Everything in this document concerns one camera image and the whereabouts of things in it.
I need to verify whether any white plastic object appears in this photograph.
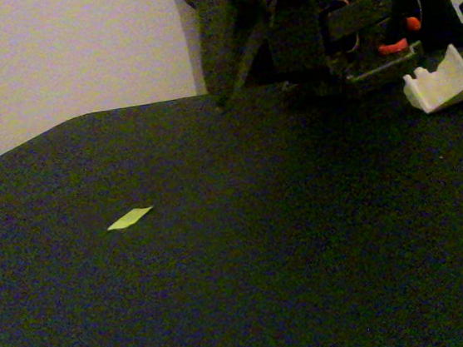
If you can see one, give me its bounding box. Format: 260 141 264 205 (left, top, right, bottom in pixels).
398 42 463 116

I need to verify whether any dark desk mat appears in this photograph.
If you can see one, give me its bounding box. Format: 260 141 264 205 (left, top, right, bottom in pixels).
0 48 463 347

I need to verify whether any black clamp with orange parts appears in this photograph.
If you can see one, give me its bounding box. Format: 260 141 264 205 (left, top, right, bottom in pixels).
375 13 426 57

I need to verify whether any green tape marker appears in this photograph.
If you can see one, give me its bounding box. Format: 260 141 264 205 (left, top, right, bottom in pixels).
105 205 156 232

